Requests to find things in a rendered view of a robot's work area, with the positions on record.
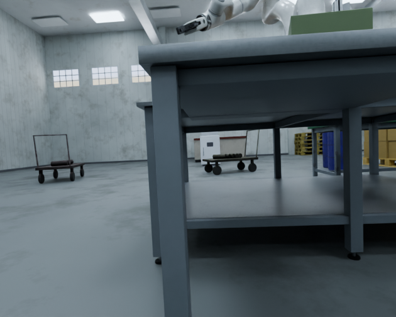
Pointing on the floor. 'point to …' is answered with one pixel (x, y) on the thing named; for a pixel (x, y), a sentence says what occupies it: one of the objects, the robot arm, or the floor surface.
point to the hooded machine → (209, 146)
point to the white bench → (339, 145)
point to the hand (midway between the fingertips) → (180, 29)
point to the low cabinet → (231, 142)
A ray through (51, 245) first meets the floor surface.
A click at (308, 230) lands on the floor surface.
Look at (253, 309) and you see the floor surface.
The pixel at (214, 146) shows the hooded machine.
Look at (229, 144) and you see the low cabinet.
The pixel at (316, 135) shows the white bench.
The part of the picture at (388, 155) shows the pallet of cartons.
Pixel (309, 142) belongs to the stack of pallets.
